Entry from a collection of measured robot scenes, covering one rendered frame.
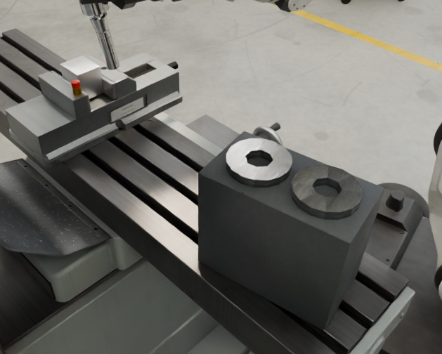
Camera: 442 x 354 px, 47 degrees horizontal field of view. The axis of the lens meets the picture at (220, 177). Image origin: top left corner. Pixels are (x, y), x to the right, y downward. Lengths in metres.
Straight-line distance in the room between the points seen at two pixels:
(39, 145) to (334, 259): 0.59
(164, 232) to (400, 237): 0.73
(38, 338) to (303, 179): 0.61
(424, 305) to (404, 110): 1.86
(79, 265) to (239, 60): 2.46
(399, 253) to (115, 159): 0.75
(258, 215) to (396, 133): 2.20
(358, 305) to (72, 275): 0.51
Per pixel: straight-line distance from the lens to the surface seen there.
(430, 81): 3.37
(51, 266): 0.99
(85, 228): 0.98
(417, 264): 1.38
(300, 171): 0.68
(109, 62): 0.96
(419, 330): 1.26
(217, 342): 1.58
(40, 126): 1.01
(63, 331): 1.07
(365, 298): 0.81
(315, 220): 0.63
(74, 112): 1.00
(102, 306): 1.10
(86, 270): 1.01
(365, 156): 2.61
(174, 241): 0.84
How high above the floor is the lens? 1.56
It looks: 41 degrees down
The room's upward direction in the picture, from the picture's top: 2 degrees clockwise
